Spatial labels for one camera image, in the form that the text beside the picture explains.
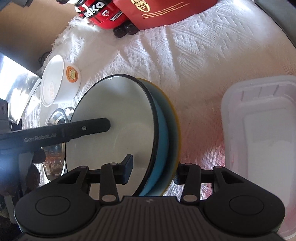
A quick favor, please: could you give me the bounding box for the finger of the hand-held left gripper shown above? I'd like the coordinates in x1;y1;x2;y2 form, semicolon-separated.
62;117;111;141

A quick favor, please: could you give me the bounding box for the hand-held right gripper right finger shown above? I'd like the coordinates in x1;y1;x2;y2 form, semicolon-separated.
174;163;245;205

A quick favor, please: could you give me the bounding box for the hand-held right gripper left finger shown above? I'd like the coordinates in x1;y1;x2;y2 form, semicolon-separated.
55;154;134;205

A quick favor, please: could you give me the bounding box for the blue bowl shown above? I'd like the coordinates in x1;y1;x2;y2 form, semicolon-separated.
65;74;172;197

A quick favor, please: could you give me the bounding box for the stainless steel bowl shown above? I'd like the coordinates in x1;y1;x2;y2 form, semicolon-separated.
45;108;75;184

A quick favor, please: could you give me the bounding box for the white bowl yellow rim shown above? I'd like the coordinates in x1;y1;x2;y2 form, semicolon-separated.
136;77;181;197

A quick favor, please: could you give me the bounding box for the white paper bowl orange logo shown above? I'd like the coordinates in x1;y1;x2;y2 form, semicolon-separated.
40;55;81;107

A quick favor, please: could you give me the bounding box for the red foil tray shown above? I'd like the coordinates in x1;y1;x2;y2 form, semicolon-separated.
220;75;296;241

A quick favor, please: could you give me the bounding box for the person's left hand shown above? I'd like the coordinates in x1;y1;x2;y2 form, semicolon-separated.
0;149;46;197

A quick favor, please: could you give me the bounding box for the black curved monitor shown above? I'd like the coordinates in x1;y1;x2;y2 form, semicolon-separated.
0;52;40;123

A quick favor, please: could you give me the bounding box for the panda figurine red jacket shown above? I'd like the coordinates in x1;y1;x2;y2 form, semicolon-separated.
74;0;140;39

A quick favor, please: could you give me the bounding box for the white woven tablecloth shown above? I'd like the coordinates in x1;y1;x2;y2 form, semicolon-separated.
18;0;296;202

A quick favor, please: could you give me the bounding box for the red snack bag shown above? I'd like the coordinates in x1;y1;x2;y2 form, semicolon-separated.
113;0;218;31

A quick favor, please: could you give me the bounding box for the black cable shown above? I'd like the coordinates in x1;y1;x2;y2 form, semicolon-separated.
37;51;51;64

